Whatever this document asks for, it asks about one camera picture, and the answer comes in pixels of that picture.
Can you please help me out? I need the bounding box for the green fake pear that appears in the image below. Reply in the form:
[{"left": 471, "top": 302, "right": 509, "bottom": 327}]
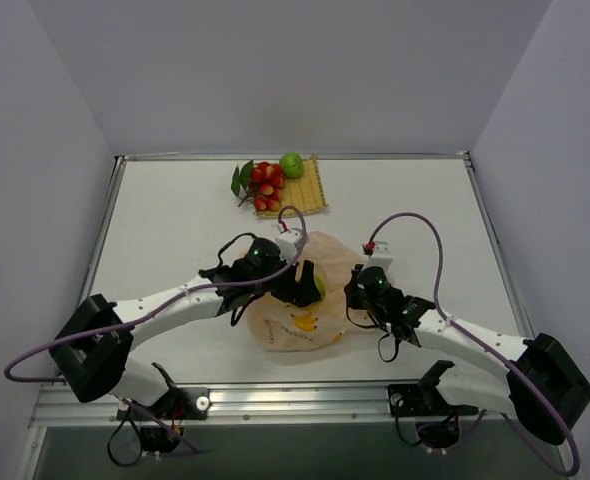
[{"left": 314, "top": 275, "right": 326, "bottom": 301}]

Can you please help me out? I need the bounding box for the translucent banana print plastic bag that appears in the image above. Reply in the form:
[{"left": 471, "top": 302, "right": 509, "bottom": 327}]
[{"left": 243, "top": 231, "right": 367, "bottom": 352}]

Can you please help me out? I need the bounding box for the fake strawberry bunch with leaves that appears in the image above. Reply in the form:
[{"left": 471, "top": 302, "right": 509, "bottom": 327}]
[{"left": 230, "top": 160, "right": 286, "bottom": 213}]

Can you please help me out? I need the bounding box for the round bumpy green fake fruit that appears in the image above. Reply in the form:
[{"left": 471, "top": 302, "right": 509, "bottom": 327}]
[{"left": 279, "top": 152, "right": 304, "bottom": 179}]

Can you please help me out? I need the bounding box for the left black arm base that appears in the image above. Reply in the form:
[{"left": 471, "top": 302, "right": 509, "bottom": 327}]
[{"left": 106, "top": 363, "right": 210, "bottom": 467}]

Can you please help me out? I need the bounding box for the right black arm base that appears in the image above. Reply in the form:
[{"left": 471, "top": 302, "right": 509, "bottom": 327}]
[{"left": 386, "top": 360, "right": 486, "bottom": 456}]

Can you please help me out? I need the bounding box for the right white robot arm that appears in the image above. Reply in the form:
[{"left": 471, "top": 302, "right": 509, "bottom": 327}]
[{"left": 344, "top": 264, "right": 590, "bottom": 445}]

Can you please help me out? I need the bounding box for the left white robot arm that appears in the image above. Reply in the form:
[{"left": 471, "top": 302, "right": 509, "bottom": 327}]
[{"left": 49, "top": 229, "right": 321, "bottom": 419}]

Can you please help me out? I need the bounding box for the yellow woven mat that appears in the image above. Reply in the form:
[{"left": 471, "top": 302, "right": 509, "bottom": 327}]
[{"left": 254, "top": 155, "right": 328, "bottom": 218}]

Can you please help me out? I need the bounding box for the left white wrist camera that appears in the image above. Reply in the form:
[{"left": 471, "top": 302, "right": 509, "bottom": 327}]
[{"left": 274, "top": 228, "right": 306, "bottom": 262}]

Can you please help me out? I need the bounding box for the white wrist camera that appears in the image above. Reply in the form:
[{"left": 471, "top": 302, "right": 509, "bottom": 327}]
[
  {"left": 363, "top": 241, "right": 394, "bottom": 272},
  {"left": 274, "top": 228, "right": 306, "bottom": 262}
]

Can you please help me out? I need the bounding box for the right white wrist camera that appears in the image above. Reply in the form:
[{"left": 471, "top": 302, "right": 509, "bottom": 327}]
[{"left": 363, "top": 241, "right": 394, "bottom": 272}]

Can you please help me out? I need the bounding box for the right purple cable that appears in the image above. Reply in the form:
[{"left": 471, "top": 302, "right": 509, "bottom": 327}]
[{"left": 367, "top": 212, "right": 581, "bottom": 477}]

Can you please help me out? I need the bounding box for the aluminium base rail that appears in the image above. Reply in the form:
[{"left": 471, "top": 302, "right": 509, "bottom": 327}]
[{"left": 29, "top": 382, "right": 526, "bottom": 426}]

